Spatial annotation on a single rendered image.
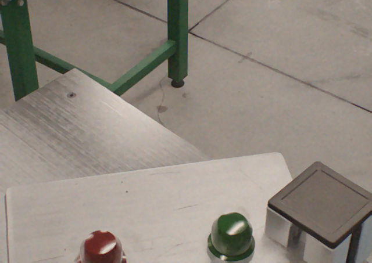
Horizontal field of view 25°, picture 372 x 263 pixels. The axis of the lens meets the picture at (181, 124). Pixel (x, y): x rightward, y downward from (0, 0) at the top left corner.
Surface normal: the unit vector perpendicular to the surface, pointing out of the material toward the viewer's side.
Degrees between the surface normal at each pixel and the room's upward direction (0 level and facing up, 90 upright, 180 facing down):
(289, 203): 0
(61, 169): 0
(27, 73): 90
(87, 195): 0
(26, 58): 90
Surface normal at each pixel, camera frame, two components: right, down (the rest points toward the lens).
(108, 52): 0.00, -0.75
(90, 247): -0.18, -0.62
